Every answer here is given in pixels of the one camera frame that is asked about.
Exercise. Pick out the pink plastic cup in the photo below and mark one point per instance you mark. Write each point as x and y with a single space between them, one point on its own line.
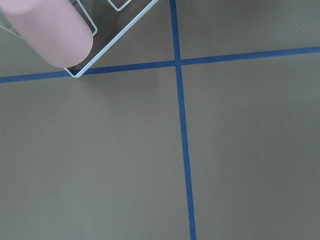
53 28

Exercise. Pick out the white wire rack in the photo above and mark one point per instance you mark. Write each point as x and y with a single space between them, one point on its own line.
108 20

